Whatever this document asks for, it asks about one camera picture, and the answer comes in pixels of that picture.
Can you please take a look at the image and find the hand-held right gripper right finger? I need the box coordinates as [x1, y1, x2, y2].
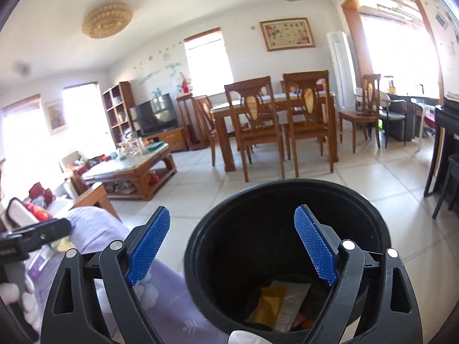
[294, 204, 423, 344]

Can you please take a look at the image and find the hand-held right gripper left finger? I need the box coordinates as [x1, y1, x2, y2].
[40, 206, 171, 344]

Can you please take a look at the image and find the black round bin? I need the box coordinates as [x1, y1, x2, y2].
[183, 178, 391, 338]

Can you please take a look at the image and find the person's left hand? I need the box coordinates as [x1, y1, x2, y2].
[0, 282, 42, 335]

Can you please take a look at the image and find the red cushion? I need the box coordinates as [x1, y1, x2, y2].
[29, 183, 54, 208]

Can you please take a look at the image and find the purple floral blanket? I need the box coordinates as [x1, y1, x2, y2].
[22, 206, 230, 344]

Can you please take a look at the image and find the clear plastic wrapper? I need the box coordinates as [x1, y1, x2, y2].
[269, 280, 312, 332]

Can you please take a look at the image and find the wooden sofa armrest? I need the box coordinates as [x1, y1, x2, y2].
[73, 183, 120, 223]

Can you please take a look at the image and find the yellow packet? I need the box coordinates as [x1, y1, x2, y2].
[251, 287, 288, 325]

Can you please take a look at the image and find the wooden coffee table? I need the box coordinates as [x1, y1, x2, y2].
[82, 142, 178, 201]

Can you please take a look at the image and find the red snack wrapper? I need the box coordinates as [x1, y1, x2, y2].
[293, 313, 317, 331]

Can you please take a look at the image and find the bright living room window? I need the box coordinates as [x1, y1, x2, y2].
[0, 95, 51, 173]
[63, 82, 110, 151]

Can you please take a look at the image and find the wooden television stand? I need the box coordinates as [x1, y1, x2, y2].
[143, 125, 189, 153]

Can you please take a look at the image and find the wooden dining chair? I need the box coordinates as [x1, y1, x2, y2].
[339, 73, 382, 153]
[194, 95, 220, 167]
[224, 76, 285, 183]
[282, 71, 334, 179]

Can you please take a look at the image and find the black television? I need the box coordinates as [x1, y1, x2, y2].
[129, 93, 180, 137]

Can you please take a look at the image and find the wooden dining table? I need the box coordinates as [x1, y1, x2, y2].
[211, 91, 339, 173]

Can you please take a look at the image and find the wooden bookshelf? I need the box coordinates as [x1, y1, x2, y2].
[102, 81, 137, 147]

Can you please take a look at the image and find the black and white armchair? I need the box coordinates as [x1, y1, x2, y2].
[355, 88, 407, 149]

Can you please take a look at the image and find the white standing air conditioner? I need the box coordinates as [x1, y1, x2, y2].
[326, 31, 361, 110]

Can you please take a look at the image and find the window with brown blind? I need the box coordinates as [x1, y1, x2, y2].
[184, 28, 234, 97]

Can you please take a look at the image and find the framed floral picture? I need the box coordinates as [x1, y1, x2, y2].
[260, 18, 316, 52]

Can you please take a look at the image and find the large round ceiling lamp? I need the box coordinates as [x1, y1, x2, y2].
[82, 3, 134, 39]

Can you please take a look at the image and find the small framed wall picture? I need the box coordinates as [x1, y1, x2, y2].
[45, 100, 69, 135]

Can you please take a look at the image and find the wall sticker decoration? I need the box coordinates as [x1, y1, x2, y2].
[134, 52, 187, 87]

